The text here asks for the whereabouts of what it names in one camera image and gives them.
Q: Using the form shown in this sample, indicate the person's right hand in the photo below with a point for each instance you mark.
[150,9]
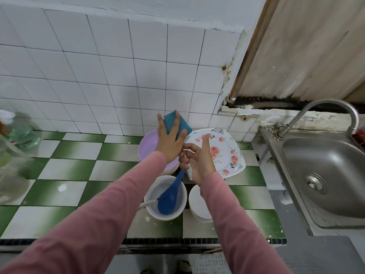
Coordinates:
[201,165]

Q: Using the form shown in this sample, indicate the person's left hand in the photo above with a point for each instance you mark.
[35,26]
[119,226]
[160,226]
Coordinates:
[170,144]

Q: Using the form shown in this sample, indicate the purple plastic bowl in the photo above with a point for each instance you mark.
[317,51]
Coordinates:
[147,145]

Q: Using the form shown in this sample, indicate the blue cleaning cloth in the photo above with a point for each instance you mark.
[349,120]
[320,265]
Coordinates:
[186,127]

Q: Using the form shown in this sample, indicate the stack of floral plates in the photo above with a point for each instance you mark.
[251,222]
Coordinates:
[228,151]

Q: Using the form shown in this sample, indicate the stack of white saucers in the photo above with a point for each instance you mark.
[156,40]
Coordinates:
[199,205]

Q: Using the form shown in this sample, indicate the blue rice paddle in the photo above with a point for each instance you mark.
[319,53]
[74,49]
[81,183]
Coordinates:
[168,201]

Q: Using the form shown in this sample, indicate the white bowl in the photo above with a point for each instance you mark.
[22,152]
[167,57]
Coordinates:
[153,194]

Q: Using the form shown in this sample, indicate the metal fork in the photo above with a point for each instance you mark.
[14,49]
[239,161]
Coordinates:
[147,203]

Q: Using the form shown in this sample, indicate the person's right forearm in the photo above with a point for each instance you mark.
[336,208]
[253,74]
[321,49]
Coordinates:
[239,231]

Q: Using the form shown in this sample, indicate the person's left forearm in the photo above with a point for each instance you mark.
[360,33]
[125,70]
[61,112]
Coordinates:
[91,225]

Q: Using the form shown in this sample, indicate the green checkered tile countertop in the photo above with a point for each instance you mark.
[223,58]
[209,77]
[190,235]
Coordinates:
[74,151]

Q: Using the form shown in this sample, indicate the person's right leg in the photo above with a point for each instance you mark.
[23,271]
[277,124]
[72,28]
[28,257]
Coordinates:
[183,267]

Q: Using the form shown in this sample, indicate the person's leg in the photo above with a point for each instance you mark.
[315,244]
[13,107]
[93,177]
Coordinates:
[146,271]
[183,267]

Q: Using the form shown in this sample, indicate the person's left leg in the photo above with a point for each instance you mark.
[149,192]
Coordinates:
[146,271]

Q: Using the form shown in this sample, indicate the stainless steel sink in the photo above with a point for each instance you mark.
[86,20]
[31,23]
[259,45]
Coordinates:
[336,157]

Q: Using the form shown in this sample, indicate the chrome faucet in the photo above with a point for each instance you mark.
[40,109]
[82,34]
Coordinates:
[325,104]

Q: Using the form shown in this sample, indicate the clear bottle with green liquid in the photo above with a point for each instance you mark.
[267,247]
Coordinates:
[20,137]

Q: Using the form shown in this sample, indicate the red plastic cutlery cup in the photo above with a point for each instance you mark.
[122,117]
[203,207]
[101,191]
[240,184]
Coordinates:
[360,137]

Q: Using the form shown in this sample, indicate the large clear plastic bottle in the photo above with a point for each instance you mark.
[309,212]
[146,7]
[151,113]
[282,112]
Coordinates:
[11,179]

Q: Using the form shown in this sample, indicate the weathered wooden board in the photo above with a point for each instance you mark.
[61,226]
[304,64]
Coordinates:
[308,42]

